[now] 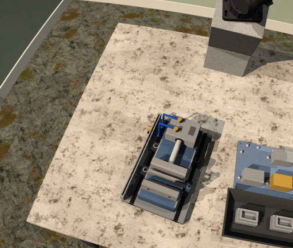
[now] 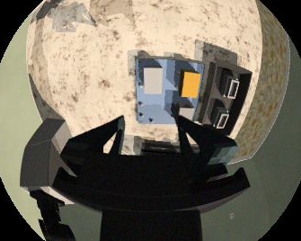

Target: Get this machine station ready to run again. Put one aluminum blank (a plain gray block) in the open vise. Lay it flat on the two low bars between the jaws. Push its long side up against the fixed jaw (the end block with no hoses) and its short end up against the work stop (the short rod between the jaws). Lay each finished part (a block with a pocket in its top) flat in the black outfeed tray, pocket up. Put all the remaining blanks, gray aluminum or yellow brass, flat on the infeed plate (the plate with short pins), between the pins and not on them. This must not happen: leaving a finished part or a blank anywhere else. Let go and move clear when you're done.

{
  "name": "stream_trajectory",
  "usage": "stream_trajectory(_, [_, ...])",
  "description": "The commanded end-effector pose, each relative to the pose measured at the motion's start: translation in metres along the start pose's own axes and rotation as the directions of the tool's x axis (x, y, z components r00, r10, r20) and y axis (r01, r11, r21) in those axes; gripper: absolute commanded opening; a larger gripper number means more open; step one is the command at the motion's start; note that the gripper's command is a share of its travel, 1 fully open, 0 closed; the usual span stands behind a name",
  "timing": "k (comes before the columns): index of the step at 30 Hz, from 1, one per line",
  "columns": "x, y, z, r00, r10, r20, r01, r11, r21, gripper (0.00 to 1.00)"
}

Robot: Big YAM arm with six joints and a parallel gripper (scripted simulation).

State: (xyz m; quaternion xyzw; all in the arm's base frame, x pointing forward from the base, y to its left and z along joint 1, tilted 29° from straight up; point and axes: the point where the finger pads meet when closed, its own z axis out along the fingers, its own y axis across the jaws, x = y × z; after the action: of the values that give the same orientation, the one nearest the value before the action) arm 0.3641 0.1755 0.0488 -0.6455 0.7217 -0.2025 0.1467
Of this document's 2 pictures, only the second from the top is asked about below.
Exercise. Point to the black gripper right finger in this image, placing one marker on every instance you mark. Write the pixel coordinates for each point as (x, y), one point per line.
(215, 149)

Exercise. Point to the yellow brass block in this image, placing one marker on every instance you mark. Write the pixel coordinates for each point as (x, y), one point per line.
(189, 83)

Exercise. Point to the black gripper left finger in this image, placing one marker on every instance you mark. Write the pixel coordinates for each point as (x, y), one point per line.
(95, 139)

